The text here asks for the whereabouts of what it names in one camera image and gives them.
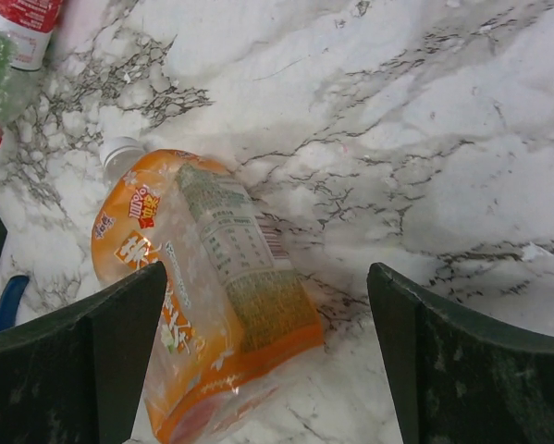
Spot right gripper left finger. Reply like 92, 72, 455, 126
0, 263, 166, 443

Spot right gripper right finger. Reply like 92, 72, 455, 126
367, 263, 554, 443

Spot crushed orange label bottle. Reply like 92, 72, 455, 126
91, 137, 324, 443

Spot red label clear bottle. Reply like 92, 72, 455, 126
0, 0, 64, 144

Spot blue handled pliers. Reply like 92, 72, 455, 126
0, 275, 30, 332

